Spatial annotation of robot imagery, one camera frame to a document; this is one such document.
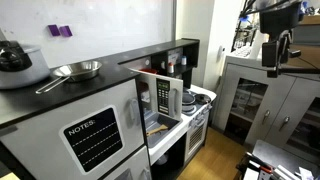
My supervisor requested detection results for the black frying pan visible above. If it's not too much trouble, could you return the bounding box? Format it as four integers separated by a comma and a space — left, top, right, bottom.
194, 93, 212, 105

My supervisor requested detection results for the grey low table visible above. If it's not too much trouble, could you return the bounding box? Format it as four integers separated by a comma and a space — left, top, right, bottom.
251, 139, 320, 180

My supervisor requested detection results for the steel frying pan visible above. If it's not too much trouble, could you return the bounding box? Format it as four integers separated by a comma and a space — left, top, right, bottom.
35, 60, 103, 95

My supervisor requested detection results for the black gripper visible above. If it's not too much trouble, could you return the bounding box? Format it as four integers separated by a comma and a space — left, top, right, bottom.
259, 1, 303, 68

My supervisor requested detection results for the large silver pot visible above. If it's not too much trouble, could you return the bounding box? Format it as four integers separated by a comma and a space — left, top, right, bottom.
0, 44, 51, 90

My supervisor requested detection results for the wooden toy spatula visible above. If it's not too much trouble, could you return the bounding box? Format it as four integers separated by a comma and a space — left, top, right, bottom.
146, 123, 170, 137

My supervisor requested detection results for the small grey pot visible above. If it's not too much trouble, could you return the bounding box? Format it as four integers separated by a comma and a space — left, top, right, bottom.
181, 92, 197, 107

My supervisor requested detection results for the black stereo camera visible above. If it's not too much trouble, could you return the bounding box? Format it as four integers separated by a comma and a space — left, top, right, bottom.
289, 49, 302, 58

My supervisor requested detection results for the black camera stand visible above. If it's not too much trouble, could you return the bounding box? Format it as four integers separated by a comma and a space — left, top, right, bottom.
266, 64, 320, 78

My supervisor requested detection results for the purple magnet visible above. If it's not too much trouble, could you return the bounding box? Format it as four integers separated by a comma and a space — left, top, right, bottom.
47, 24, 61, 37
58, 25, 73, 38

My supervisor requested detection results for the large black lid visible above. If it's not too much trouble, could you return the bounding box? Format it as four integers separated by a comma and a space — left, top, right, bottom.
0, 40, 33, 73

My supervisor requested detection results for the red bowl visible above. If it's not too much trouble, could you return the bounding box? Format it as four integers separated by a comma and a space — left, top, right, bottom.
139, 68, 159, 75

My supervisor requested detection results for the grey glass door cabinet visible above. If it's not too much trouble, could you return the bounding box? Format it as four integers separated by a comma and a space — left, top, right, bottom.
213, 54, 320, 164

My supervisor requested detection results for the white toy kitchen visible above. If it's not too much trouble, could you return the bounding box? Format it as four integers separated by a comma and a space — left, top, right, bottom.
0, 37, 218, 180

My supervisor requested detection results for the grey oven door handle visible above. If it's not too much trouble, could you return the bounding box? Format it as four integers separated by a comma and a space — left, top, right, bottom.
194, 117, 207, 128

